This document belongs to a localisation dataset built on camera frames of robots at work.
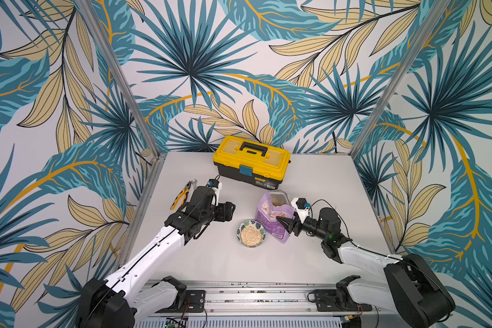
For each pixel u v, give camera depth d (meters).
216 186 0.70
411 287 0.42
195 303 0.73
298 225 0.73
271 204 0.83
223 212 0.69
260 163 0.93
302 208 0.70
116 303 0.37
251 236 0.86
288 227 0.75
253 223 0.88
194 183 1.07
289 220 0.76
